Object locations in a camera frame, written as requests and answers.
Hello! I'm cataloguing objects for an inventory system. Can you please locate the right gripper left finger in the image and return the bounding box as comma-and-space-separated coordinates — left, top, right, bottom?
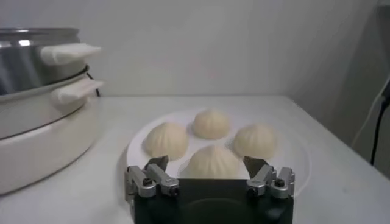
124, 155, 180, 203

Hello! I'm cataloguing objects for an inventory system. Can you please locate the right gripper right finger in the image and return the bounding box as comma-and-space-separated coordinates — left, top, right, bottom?
243, 155, 296, 200

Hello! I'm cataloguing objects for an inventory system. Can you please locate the white steamed baozi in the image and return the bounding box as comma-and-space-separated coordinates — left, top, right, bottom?
191, 108, 232, 141
233, 123, 278, 161
143, 121, 190, 161
179, 144, 248, 180

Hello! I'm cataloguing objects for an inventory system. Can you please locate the stainless steel steamer basket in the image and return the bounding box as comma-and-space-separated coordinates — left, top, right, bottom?
0, 27, 103, 96

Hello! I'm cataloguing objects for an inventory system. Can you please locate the white round plate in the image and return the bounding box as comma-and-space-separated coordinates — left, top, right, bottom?
126, 107, 312, 198

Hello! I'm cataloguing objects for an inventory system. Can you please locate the cream electric cooking pot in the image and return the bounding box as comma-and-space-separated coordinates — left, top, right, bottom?
0, 65, 105, 195

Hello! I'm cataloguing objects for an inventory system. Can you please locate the black pot power cord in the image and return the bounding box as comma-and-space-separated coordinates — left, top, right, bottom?
86, 72, 101, 98

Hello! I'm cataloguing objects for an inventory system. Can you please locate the black power cable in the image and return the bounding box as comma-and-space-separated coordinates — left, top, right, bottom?
370, 91, 390, 167

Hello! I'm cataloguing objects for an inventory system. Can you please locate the white wall cable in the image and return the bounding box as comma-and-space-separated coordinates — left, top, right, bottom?
350, 77, 390, 149

